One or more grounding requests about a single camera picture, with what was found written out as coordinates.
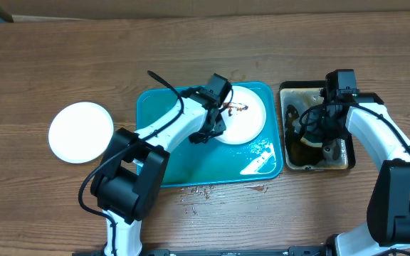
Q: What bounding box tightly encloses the teal plastic tray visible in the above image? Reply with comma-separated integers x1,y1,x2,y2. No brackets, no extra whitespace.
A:
137,82,283,187

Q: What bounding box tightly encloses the black soapy water tray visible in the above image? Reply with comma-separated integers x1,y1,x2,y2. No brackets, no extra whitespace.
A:
279,80,356,171

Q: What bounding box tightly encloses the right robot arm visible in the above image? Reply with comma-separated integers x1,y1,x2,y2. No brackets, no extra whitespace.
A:
300,69,410,255

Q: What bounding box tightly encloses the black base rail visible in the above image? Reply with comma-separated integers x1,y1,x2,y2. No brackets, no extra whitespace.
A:
71,245,334,256

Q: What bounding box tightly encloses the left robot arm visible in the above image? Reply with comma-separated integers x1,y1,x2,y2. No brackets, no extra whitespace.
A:
78,74,233,255

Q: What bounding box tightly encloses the white plate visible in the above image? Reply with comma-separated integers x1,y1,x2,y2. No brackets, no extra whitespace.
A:
216,86,266,144
48,102,114,164

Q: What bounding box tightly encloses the green and yellow sponge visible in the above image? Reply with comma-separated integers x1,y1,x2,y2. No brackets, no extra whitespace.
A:
300,134,322,148

